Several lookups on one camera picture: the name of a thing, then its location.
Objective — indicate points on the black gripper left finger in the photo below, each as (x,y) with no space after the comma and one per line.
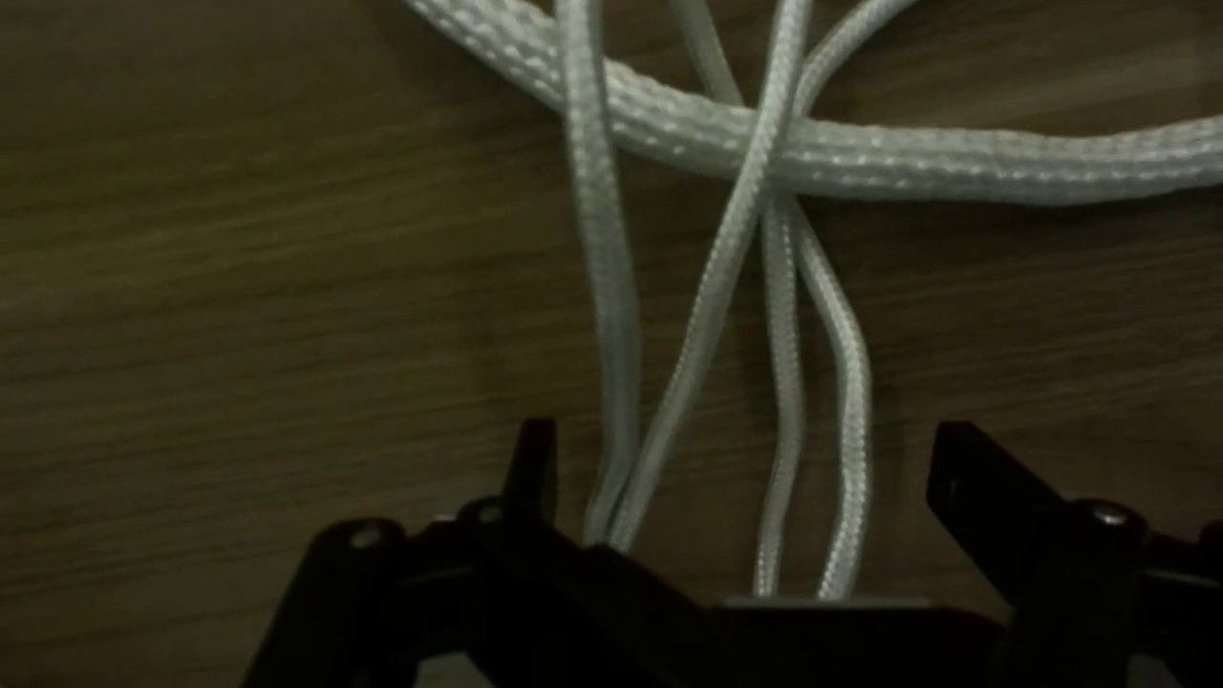
(531,472)

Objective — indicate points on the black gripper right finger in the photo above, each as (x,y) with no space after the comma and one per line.
(980,489)

